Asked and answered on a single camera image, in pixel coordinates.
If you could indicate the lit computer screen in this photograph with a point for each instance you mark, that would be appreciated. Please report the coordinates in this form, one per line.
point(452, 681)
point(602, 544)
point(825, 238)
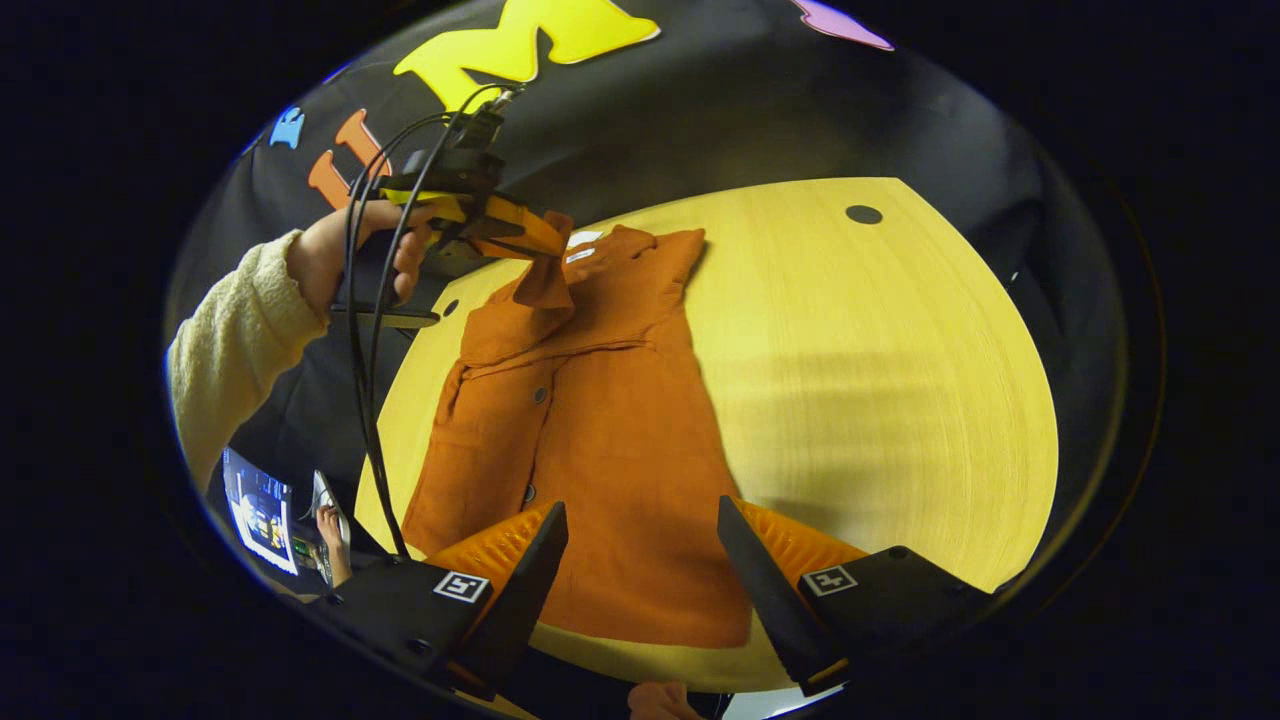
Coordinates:
point(262, 515)

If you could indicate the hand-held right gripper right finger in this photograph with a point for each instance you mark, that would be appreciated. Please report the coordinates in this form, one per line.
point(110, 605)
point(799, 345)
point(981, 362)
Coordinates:
point(770, 610)

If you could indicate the orange knit cardigan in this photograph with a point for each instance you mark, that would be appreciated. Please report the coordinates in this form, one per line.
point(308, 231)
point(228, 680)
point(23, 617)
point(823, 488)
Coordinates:
point(600, 450)

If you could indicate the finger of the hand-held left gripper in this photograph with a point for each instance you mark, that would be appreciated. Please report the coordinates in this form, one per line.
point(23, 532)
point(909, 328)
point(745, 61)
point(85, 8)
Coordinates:
point(510, 225)

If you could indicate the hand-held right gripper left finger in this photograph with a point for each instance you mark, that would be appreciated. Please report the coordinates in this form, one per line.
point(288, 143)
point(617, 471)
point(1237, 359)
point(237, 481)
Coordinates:
point(515, 620)

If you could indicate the black backdrop cloth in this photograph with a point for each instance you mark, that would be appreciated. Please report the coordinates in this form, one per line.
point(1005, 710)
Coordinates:
point(750, 110)

